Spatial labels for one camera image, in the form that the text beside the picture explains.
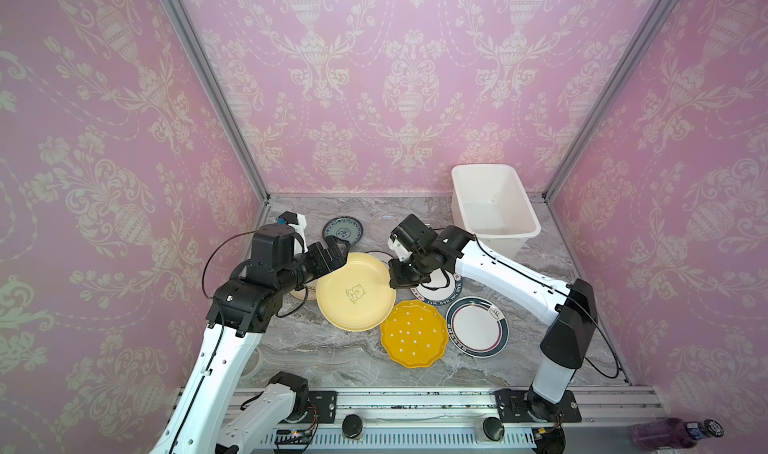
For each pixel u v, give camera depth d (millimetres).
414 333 853
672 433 626
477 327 852
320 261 567
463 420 737
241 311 416
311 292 564
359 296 750
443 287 617
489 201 1161
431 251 557
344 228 1097
